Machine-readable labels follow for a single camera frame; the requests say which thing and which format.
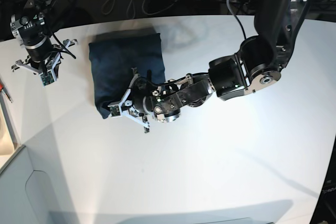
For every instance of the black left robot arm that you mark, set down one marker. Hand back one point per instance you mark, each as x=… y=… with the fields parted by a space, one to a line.
x=256 y=65

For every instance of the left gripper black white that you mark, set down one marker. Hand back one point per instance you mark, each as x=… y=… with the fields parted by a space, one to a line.
x=126 y=106

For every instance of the red-handled tool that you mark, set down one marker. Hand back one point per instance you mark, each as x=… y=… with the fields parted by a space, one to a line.
x=5 y=92

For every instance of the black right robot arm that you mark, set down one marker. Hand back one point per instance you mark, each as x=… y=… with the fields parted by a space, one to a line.
x=35 y=29

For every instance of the dark blue T-shirt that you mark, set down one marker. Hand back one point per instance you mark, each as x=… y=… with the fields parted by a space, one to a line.
x=112 y=61

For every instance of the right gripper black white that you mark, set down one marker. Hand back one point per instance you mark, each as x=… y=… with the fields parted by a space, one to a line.
x=44 y=59

